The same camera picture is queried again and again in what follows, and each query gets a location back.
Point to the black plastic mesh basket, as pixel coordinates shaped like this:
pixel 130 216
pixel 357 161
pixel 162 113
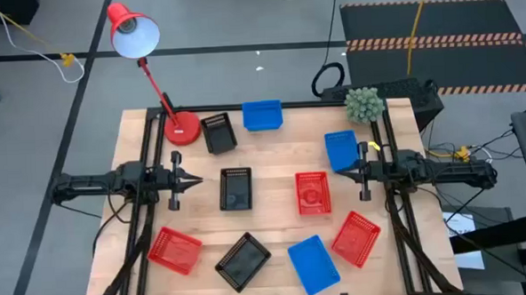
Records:
pixel 242 261
pixel 236 191
pixel 220 138

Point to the black aluminium table frame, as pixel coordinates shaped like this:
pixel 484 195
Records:
pixel 296 104

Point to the black box on floor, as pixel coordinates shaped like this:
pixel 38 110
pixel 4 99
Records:
pixel 3 10

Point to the green spiky artificial plant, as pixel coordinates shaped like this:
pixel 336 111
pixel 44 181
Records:
pixel 364 105

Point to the black hazard-striped floor mat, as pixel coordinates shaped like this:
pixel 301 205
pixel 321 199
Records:
pixel 426 20

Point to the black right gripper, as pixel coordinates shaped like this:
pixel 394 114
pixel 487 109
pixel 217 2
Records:
pixel 365 174

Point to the red plastic mesh basket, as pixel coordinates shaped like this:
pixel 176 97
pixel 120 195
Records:
pixel 355 239
pixel 313 194
pixel 175 250

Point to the red desk lamp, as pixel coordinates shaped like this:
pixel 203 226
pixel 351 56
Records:
pixel 182 129

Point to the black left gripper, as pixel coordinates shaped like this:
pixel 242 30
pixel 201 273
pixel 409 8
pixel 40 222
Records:
pixel 175 182

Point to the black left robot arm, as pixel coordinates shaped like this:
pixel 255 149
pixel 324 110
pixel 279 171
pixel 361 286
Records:
pixel 91 181

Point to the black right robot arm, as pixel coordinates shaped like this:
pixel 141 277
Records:
pixel 446 170

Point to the blue plastic mesh basket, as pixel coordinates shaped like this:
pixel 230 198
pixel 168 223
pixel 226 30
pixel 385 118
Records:
pixel 341 150
pixel 313 265
pixel 262 116

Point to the white paper sheet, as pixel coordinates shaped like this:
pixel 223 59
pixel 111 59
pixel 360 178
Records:
pixel 462 223

